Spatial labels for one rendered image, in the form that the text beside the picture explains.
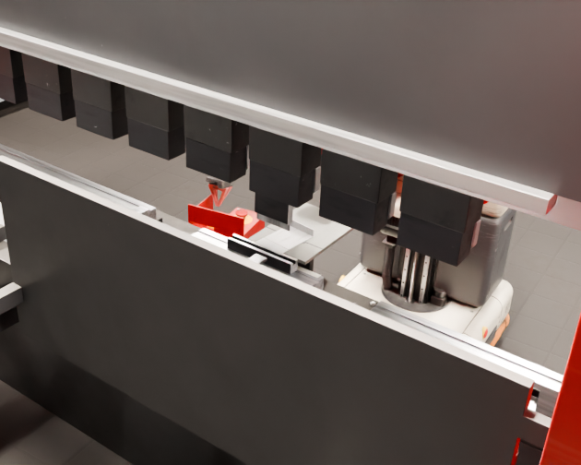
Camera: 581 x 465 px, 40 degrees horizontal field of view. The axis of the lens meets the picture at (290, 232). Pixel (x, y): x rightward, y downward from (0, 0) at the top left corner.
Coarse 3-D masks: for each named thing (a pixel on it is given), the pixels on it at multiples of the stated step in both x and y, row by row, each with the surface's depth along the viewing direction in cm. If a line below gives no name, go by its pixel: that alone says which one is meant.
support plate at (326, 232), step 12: (300, 216) 217; (312, 216) 217; (264, 228) 210; (276, 228) 211; (312, 228) 211; (324, 228) 212; (336, 228) 212; (348, 228) 212; (252, 240) 205; (312, 240) 206; (324, 240) 206; (336, 240) 207; (288, 252) 200; (300, 252) 200; (312, 252) 201
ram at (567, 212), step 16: (16, 48) 222; (64, 64) 212; (112, 80) 204; (160, 96) 196; (208, 112) 188; (320, 144) 173; (368, 160) 167; (416, 176) 161; (464, 192) 156; (512, 208) 152; (560, 208) 146; (576, 208) 144; (576, 224) 145
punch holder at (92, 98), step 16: (80, 80) 211; (96, 80) 207; (80, 96) 213; (96, 96) 210; (112, 96) 207; (80, 112) 216; (96, 112) 212; (112, 112) 209; (96, 128) 215; (112, 128) 211
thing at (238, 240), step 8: (232, 240) 204; (240, 240) 206; (248, 240) 205; (232, 248) 205; (240, 248) 204; (248, 248) 202; (256, 248) 201; (264, 248) 202; (248, 256) 203; (272, 256) 198; (280, 256) 199; (272, 264) 199; (280, 264) 197; (288, 264) 196; (296, 264) 198; (288, 272) 197
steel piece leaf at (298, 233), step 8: (296, 224) 210; (280, 232) 208; (288, 232) 208; (296, 232) 209; (304, 232) 209; (312, 232) 207; (272, 240) 205; (280, 240) 205; (288, 240) 205; (296, 240) 205; (304, 240) 205; (288, 248) 201
